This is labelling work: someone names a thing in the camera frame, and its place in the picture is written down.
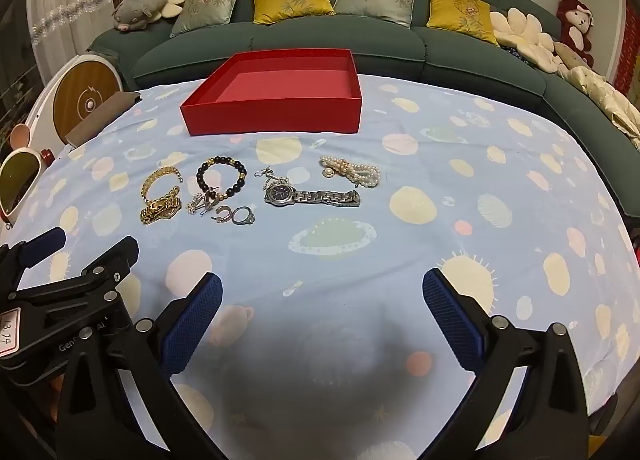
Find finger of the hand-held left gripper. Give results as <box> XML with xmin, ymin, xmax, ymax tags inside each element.
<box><xmin>0</xmin><ymin>226</ymin><xmax>67</xmax><ymax>286</ymax></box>
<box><xmin>10</xmin><ymin>235</ymin><xmax>140</xmax><ymax>327</ymax></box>

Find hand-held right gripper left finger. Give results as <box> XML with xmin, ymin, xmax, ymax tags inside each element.
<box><xmin>55</xmin><ymin>273</ymin><xmax>223</xmax><ymax>460</ymax></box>

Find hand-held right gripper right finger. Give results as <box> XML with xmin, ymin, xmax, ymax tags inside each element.
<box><xmin>422</xmin><ymin>267</ymin><xmax>588</xmax><ymax>460</ymax></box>

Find gold watch band bracelet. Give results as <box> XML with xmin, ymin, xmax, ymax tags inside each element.
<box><xmin>140</xmin><ymin>185</ymin><xmax>182</xmax><ymax>226</ymax></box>

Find gold chain bracelet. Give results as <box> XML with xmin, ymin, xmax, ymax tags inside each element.
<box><xmin>140</xmin><ymin>166</ymin><xmax>185</xmax><ymax>201</ymax></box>

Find silver crystal brooch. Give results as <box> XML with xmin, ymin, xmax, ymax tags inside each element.
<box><xmin>186</xmin><ymin>193</ymin><xmax>213</xmax><ymax>216</ymax></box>

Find black bead bracelet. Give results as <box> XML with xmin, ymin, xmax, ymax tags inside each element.
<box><xmin>196</xmin><ymin>156</ymin><xmax>248</xmax><ymax>198</ymax></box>

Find dark red carved bracelet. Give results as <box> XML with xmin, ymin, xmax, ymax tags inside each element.
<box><xmin>264</xmin><ymin>180</ymin><xmax>361</xmax><ymax>208</ymax></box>

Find silver chain pendant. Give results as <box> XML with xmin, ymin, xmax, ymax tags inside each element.
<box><xmin>254</xmin><ymin>166</ymin><xmax>291</xmax><ymax>186</ymax></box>

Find pearl bracelet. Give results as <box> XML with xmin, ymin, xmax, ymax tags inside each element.
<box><xmin>320</xmin><ymin>155</ymin><xmax>382</xmax><ymax>187</ymax></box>

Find red cardboard box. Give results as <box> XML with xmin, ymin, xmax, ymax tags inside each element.
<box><xmin>180</xmin><ymin>48</ymin><xmax>362</xmax><ymax>137</ymax></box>

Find white framed mirror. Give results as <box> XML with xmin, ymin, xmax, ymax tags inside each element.
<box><xmin>0</xmin><ymin>150</ymin><xmax>43</xmax><ymax>223</ymax></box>

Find planet print blue tablecloth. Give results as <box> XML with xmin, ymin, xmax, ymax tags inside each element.
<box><xmin>0</xmin><ymin>73</ymin><xmax>640</xmax><ymax>460</ymax></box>

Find round white wooden appliance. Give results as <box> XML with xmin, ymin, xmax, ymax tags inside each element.
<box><xmin>32</xmin><ymin>54</ymin><xmax>123</xmax><ymax>151</ymax></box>

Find white lace curtain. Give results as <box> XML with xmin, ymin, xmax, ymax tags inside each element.
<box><xmin>25</xmin><ymin>0</ymin><xmax>126</xmax><ymax>86</ymax></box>

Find grey pig plush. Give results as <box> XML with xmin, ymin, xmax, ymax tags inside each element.
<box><xmin>111</xmin><ymin>0</ymin><xmax>168</xmax><ymax>34</ymax></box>

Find beige quilted blanket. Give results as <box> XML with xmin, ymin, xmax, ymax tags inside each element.
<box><xmin>560</xmin><ymin>65</ymin><xmax>640</xmax><ymax>148</ymax></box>

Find white flower cushion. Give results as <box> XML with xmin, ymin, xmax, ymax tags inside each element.
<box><xmin>489</xmin><ymin>8</ymin><xmax>568</xmax><ymax>75</ymax></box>

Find green sofa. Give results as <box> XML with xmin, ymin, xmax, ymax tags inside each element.
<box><xmin>89</xmin><ymin>0</ymin><xmax>640</xmax><ymax>221</ymax></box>

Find red monkey plush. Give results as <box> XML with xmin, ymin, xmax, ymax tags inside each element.
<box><xmin>556</xmin><ymin>0</ymin><xmax>596</xmax><ymax>68</ymax></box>

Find red wall hanging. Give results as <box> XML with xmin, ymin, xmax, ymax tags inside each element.
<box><xmin>614</xmin><ymin>0</ymin><xmax>640</xmax><ymax>96</ymax></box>

